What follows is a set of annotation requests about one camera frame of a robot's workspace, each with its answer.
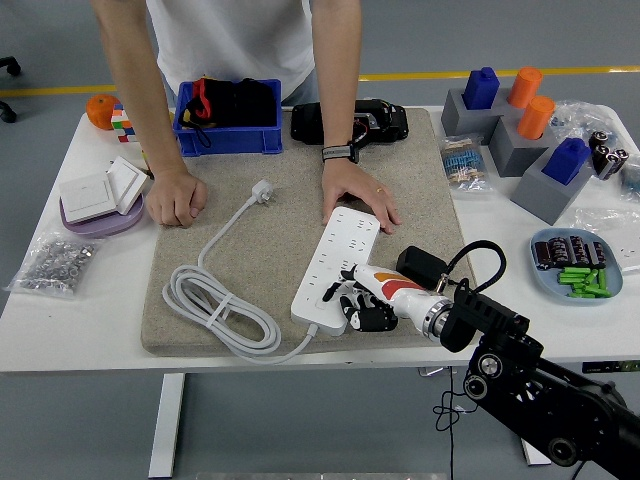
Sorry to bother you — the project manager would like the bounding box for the person's left hand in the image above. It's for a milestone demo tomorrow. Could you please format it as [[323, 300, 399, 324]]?
[[319, 158, 404, 236]]

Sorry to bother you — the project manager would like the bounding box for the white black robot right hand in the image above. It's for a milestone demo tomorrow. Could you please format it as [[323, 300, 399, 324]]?
[[322, 263, 451, 336]]

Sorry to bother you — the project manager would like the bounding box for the person's right hand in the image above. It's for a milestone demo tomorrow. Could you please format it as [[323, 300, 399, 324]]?
[[144, 167, 209, 229]]

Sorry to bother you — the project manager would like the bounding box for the black plug adapter with cord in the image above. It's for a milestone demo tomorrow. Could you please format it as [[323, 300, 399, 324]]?
[[396, 244, 481, 432]]

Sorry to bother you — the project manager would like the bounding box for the white power strip with cable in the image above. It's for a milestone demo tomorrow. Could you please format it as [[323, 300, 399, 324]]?
[[160, 178, 382, 365]]

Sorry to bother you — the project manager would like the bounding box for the black wristband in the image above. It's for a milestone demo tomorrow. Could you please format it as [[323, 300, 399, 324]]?
[[321, 141, 360, 165]]

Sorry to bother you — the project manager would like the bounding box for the grey-brown felt mat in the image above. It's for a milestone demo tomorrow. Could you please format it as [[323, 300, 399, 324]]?
[[138, 105, 486, 359]]

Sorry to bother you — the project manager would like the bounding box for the purple oval tray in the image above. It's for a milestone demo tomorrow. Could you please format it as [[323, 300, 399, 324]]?
[[58, 192, 146, 239]]

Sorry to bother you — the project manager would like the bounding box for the blue plastic bin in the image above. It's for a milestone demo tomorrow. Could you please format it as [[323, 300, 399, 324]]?
[[172, 78, 284, 157]]

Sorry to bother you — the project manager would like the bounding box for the black electronic device housing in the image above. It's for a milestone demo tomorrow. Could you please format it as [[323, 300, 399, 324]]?
[[290, 99, 410, 151]]

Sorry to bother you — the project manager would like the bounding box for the black and red cloth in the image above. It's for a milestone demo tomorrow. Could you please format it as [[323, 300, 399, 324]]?
[[178, 76, 279, 149]]

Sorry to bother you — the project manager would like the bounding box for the clear bag of resistors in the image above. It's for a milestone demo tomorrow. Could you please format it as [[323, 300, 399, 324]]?
[[437, 133, 494, 194]]

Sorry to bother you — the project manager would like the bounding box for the orange fruit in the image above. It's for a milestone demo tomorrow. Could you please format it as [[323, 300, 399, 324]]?
[[84, 93, 121, 131]]

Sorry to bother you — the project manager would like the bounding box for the grey socket block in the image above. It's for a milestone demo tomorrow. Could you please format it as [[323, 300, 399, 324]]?
[[508, 149, 595, 226], [440, 88, 504, 147], [488, 115, 557, 179]]

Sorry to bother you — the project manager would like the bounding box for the clear bag of metal nuts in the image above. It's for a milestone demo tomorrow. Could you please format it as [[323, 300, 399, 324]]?
[[3, 227, 106, 301]]

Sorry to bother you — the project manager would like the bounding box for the light blue oval plate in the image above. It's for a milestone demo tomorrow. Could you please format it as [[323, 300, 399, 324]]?
[[528, 227, 625, 306]]

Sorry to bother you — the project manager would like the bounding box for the blue square peg block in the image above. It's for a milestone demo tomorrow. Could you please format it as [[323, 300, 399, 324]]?
[[541, 137, 592, 186], [460, 66, 501, 111]]

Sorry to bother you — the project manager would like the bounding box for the person torso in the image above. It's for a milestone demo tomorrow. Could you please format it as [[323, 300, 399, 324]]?
[[144, 0, 321, 109]]

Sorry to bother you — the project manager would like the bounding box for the orange cylinder peg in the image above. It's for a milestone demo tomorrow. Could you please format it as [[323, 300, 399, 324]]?
[[506, 66, 544, 110], [515, 95, 557, 141]]

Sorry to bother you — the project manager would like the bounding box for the white table leg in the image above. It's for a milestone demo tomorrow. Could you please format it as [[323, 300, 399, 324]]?
[[519, 438, 552, 466], [148, 372, 186, 479]]

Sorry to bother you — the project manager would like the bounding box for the black chair base with castors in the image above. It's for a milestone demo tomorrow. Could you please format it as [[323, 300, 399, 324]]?
[[0, 56, 22, 125]]

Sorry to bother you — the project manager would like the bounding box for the clear empty-looking plastic bag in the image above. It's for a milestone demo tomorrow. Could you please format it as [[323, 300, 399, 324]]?
[[572, 205, 640, 274]]

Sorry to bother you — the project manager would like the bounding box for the black table control panel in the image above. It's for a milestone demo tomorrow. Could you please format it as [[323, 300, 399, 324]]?
[[582, 359, 640, 374]]

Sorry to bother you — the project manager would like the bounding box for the clear bag of blue parts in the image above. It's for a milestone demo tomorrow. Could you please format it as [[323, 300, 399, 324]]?
[[549, 98, 619, 151]]

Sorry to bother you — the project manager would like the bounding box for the white wall switch panel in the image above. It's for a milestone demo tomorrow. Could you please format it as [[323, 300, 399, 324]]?
[[104, 155, 150, 216], [58, 173, 117, 225]]

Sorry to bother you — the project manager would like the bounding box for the black hanging cable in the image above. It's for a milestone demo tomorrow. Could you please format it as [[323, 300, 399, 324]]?
[[446, 369, 457, 480]]

